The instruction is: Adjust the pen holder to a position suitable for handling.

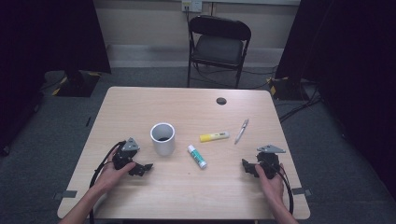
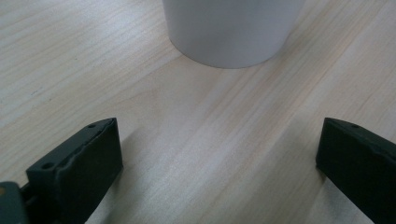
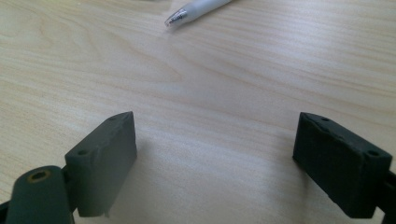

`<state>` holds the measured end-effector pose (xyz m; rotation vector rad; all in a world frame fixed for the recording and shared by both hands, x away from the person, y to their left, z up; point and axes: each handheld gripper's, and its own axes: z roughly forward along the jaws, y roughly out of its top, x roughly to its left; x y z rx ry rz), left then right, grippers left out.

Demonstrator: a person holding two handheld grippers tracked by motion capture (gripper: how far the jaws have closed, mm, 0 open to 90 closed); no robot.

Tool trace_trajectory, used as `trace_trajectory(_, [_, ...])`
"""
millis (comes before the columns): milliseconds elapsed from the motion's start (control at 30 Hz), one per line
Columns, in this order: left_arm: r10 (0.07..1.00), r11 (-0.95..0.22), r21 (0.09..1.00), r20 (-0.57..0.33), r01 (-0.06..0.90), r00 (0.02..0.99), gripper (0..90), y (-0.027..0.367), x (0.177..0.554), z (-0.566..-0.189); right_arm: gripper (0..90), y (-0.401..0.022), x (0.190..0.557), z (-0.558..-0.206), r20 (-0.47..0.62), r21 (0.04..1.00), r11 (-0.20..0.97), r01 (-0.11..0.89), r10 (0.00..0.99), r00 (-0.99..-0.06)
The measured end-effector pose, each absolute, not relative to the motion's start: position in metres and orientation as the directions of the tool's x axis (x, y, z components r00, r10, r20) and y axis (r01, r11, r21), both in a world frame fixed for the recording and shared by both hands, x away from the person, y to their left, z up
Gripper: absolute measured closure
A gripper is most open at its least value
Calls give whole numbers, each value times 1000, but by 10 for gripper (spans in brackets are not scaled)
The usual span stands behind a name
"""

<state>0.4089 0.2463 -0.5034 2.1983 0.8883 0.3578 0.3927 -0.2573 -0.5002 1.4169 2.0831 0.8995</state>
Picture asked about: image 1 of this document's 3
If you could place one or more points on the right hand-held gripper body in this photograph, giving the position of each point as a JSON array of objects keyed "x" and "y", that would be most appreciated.
[{"x": 268, "y": 161}]

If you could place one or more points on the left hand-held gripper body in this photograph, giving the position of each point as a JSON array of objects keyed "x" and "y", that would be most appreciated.
[{"x": 124, "y": 157}]

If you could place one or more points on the white cup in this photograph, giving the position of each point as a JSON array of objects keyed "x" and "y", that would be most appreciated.
[{"x": 162, "y": 139}]

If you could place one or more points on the silver pen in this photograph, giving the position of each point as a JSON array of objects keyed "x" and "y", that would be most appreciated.
[{"x": 241, "y": 131}]

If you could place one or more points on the yellow highlighter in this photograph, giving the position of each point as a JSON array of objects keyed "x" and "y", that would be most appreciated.
[{"x": 214, "y": 136}]

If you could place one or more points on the white and green glue stick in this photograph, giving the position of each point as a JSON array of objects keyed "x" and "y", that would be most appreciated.
[{"x": 196, "y": 156}]

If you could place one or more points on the person's left hand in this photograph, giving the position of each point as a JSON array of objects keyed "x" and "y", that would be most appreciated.
[{"x": 109, "y": 177}]

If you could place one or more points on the person's right hand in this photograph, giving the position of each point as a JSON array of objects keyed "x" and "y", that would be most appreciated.
[{"x": 272, "y": 188}]

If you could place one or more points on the grey tape strip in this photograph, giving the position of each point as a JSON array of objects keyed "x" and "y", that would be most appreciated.
[
  {"x": 66, "y": 194},
  {"x": 301, "y": 191}
]

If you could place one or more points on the black stand base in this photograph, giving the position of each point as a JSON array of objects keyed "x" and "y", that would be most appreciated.
[
  {"x": 77, "y": 84},
  {"x": 286, "y": 88}
]

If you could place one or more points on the black folding chair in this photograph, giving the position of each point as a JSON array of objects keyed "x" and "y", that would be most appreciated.
[{"x": 218, "y": 49}]

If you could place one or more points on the dark curtain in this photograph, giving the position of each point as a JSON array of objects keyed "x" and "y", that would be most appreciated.
[
  {"x": 37, "y": 56},
  {"x": 351, "y": 77}
]

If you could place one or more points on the white wall socket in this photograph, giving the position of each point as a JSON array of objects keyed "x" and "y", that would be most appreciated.
[{"x": 191, "y": 5}]

